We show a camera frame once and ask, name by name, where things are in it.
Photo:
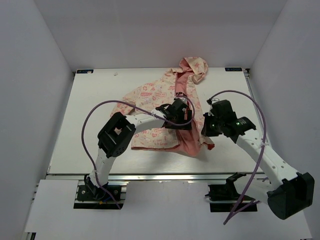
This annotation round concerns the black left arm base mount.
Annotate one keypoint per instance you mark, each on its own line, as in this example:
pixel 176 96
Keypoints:
pixel 91 197

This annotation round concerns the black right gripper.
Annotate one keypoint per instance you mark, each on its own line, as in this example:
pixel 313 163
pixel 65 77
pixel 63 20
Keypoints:
pixel 206 131

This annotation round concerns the pink cream printed hooded jacket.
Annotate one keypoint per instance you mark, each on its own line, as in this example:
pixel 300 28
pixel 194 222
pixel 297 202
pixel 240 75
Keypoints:
pixel 181 80

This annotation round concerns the blue label sticker left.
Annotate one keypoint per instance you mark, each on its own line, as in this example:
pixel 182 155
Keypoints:
pixel 84 71

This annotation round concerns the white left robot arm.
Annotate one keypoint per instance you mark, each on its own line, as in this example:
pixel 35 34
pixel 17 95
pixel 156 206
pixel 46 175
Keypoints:
pixel 116 135

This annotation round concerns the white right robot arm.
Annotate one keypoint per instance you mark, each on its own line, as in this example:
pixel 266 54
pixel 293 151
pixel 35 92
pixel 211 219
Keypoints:
pixel 286 191

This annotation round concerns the aluminium right table rail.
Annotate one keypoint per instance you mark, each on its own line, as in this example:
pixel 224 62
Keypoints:
pixel 258 109

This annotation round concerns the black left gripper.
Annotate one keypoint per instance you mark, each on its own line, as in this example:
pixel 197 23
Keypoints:
pixel 188 117

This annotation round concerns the blue label sticker right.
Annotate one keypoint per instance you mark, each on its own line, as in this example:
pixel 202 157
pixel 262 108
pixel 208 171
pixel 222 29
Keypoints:
pixel 233 69

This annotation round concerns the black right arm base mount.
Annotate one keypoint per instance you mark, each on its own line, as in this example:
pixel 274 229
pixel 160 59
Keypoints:
pixel 222 194

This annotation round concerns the blue label sticker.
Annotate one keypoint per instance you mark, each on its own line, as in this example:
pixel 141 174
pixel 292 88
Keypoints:
pixel 84 71
pixel 233 69

